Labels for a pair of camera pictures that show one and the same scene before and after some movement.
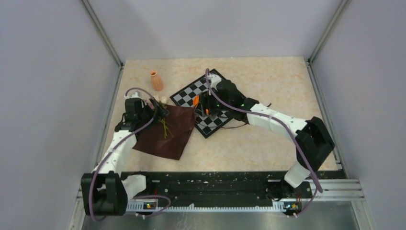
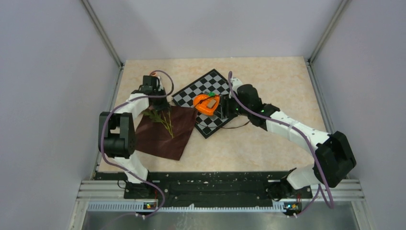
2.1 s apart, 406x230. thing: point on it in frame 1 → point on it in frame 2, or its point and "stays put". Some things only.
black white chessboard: x=186 y=97 stays put
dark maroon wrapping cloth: x=152 y=140 stays put
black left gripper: x=161 y=111 → x=163 y=106
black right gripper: x=206 y=102 → x=225 y=103
